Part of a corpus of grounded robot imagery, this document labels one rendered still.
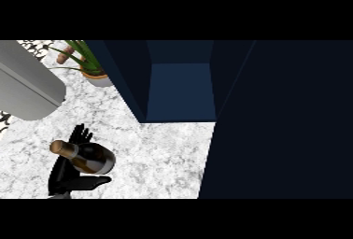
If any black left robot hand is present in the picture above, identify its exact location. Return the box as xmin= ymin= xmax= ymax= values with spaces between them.
xmin=48 ymin=123 xmax=114 ymax=198

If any dark wine bottle gold neck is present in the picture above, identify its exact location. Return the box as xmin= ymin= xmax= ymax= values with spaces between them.
xmin=49 ymin=139 xmax=117 ymax=176

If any dark blue cabinet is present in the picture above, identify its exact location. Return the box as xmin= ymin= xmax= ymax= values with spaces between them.
xmin=85 ymin=39 xmax=258 ymax=124

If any grey rounded appliance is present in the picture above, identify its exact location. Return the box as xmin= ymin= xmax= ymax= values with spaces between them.
xmin=0 ymin=39 xmax=69 ymax=121

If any green potted plant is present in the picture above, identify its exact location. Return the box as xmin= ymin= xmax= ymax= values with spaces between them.
xmin=48 ymin=39 xmax=114 ymax=89

